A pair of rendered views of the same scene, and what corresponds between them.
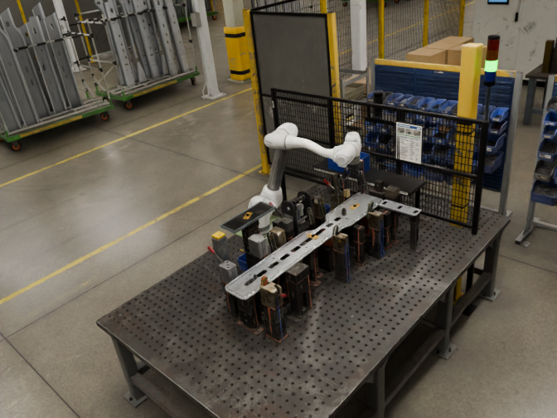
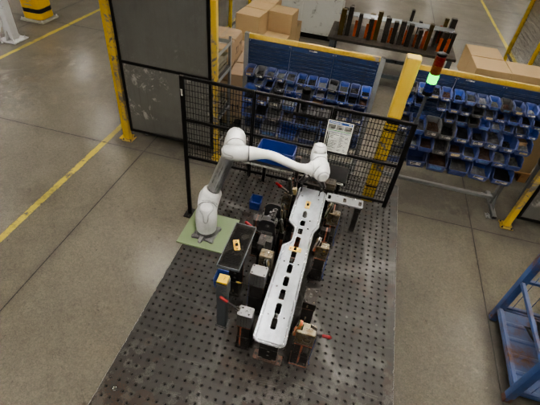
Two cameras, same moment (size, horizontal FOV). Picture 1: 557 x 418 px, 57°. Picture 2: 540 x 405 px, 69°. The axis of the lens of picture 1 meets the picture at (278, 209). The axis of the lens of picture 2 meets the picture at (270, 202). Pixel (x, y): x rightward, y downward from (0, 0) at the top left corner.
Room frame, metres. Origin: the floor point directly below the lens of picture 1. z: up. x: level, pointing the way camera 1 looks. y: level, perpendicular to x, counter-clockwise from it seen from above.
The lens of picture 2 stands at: (1.45, 1.00, 2.99)
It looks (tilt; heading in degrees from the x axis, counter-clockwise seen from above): 42 degrees down; 324
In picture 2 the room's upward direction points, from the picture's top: 7 degrees clockwise
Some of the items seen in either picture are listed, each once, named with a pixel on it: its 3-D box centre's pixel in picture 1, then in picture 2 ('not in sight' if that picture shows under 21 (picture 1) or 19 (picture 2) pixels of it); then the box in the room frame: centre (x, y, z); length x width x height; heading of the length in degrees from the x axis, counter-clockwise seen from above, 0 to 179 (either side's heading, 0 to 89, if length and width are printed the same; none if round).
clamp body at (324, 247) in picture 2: (341, 257); (318, 261); (2.69, -0.37, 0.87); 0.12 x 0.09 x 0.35; 44
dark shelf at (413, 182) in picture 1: (365, 175); (294, 165); (3.55, -0.70, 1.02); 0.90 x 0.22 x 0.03; 44
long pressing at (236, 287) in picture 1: (312, 239); (295, 251); (2.76, -0.19, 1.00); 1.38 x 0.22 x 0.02; 134
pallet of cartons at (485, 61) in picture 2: not in sight; (495, 114); (3.73, -4.02, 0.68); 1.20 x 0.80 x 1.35; 46
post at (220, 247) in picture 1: (224, 266); (222, 302); (2.67, 0.38, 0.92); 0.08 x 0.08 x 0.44; 44
